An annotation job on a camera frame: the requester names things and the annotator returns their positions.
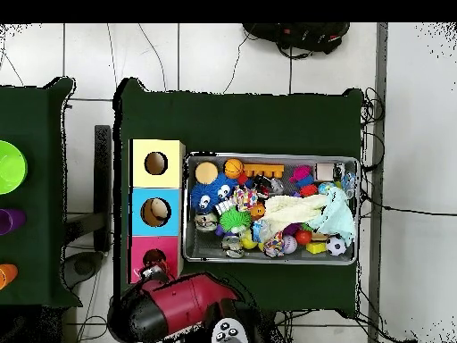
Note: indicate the crushed clear water bottle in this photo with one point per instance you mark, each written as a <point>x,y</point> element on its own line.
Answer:
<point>260,229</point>

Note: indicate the cream waffle cloth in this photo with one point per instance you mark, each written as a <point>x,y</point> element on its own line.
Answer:
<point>292,210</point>

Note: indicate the mint green waffle cloth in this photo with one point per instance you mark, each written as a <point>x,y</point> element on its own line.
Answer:
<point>339,214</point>

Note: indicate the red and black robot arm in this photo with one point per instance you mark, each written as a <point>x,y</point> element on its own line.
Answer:
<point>185,300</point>

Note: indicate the shallow clear mesh bin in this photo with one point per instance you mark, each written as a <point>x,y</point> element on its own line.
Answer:
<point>207,250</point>

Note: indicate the wooden box with three holes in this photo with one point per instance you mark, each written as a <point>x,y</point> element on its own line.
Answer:
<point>139,178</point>

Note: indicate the crushed drink can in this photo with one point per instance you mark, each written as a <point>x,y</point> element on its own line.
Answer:
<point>232,246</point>

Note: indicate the green spiky ball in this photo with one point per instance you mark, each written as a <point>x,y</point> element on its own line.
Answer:
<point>234,219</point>

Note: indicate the blue fuzzy monster toy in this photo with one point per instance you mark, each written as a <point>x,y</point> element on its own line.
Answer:
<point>210,193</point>

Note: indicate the tan round foam disc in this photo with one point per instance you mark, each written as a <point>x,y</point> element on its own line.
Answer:
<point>206,172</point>

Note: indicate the dark green table cloth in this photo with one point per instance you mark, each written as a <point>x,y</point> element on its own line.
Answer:
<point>35,232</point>
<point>232,125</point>

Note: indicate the orange toy basketball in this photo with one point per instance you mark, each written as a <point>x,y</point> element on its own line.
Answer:
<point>234,168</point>

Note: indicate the orange cup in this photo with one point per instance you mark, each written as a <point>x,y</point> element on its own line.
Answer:
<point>7,275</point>

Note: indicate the purple spiky ball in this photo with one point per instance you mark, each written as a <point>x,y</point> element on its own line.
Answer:
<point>291,228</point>

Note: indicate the purple cup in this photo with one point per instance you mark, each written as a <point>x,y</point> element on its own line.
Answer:
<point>12,221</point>

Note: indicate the orange plastic building block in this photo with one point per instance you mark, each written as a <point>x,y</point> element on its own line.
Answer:
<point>264,169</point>

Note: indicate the lime green bowl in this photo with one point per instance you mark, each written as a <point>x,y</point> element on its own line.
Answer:
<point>10,168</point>

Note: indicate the small soccer ball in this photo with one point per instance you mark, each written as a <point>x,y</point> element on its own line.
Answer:
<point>335,245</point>

